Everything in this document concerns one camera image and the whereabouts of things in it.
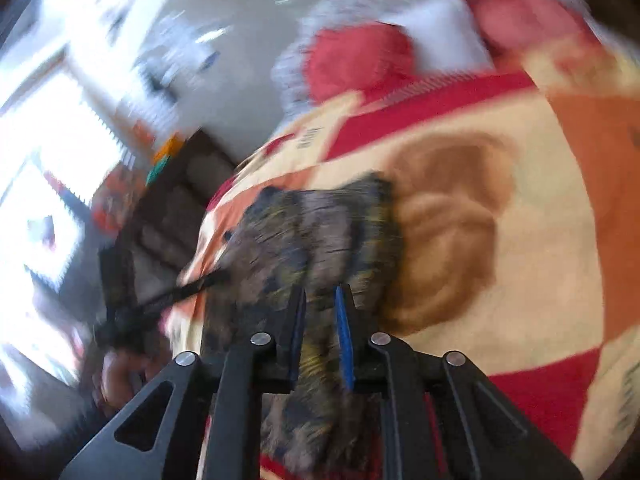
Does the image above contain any floral quilt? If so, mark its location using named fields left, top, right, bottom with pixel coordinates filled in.
left=272, top=0, right=601, bottom=126

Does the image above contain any brown patterned garment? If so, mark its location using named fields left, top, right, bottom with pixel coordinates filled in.
left=200, top=172, right=406, bottom=476

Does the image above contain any orange cream printed blanket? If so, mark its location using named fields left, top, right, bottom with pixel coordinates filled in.
left=165, top=72, right=640, bottom=480

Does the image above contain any yellow orange packet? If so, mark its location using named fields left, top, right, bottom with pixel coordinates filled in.
left=152, top=132, right=185, bottom=163

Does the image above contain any small red heart pillow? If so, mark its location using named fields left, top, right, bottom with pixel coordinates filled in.
left=467, top=0, right=586, bottom=56

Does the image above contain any dark wooden cabinet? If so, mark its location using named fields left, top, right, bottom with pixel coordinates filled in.
left=97, top=130, right=238, bottom=311

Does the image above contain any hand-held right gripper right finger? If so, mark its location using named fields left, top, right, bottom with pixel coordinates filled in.
left=334, top=284, right=583, bottom=480

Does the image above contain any white pillow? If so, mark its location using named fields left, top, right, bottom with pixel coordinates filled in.
left=400, top=0, right=493, bottom=78

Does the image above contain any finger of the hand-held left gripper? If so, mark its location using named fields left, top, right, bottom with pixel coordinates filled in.
left=135, top=269, right=233, bottom=312

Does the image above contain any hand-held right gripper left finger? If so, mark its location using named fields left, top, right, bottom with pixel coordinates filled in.
left=60, top=285, right=307, bottom=480

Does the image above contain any person's left hand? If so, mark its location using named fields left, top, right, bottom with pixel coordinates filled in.
left=97, top=347, right=168, bottom=411

